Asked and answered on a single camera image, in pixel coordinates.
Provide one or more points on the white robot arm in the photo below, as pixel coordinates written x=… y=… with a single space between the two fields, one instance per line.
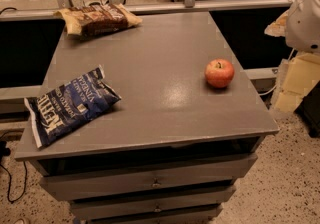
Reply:
x=303 y=26

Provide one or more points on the red apple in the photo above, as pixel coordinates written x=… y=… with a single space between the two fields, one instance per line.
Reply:
x=219 y=73

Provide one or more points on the top grey drawer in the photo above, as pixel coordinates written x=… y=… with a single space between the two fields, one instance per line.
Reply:
x=114 y=182

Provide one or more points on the grey drawer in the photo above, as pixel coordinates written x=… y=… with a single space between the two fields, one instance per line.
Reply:
x=114 y=182
x=203 y=213
x=153 y=201

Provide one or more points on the grey metal railing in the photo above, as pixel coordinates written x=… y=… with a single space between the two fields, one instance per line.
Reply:
x=171 y=7

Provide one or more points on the brown yellow snack bag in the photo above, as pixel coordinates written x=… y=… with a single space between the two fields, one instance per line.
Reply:
x=97 y=19

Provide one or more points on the blue kettle chips bag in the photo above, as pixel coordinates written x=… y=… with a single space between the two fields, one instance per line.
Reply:
x=70 y=106

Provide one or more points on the bottom grey drawer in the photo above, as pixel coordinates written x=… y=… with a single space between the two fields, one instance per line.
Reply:
x=203 y=213

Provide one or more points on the grey drawer cabinet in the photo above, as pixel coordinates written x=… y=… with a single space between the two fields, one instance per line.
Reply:
x=167 y=115

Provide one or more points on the middle grey drawer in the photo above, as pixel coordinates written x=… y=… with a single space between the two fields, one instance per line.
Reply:
x=153 y=201

